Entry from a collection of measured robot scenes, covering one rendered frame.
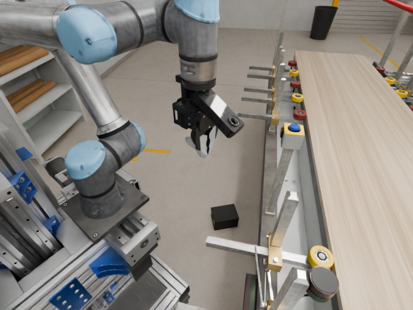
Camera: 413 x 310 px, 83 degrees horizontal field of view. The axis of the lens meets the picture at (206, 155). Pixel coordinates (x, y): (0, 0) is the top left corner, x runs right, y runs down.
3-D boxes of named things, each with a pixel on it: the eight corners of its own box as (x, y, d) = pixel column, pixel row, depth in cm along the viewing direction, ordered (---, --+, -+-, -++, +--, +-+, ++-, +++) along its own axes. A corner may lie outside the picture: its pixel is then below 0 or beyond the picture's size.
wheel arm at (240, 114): (236, 117, 167) (237, 112, 164) (237, 115, 170) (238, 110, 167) (300, 125, 160) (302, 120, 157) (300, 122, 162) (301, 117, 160)
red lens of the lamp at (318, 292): (308, 294, 51) (311, 291, 49) (305, 267, 55) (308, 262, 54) (337, 301, 50) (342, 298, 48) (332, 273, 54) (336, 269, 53)
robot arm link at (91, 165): (68, 186, 76) (50, 155, 67) (102, 162, 84) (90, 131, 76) (93, 202, 71) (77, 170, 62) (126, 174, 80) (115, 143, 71)
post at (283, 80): (267, 139, 178) (280, 78, 147) (267, 136, 180) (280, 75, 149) (272, 139, 177) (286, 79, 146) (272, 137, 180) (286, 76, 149)
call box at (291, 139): (279, 149, 89) (284, 132, 84) (279, 138, 94) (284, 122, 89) (299, 152, 88) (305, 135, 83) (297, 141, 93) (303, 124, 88)
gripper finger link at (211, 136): (198, 144, 66) (197, 116, 59) (215, 153, 63) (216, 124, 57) (190, 150, 64) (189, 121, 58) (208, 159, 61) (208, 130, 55)
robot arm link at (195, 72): (225, 55, 46) (198, 66, 41) (224, 77, 49) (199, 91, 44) (196, 47, 49) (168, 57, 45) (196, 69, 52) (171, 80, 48)
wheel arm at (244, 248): (205, 247, 93) (205, 242, 91) (207, 240, 96) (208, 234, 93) (321, 272, 86) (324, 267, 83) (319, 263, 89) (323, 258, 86)
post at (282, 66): (268, 121, 196) (280, 63, 165) (268, 119, 199) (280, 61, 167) (273, 122, 195) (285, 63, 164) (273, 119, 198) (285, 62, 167)
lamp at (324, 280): (287, 320, 63) (311, 289, 49) (287, 297, 67) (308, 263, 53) (310, 325, 62) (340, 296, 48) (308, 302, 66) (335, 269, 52)
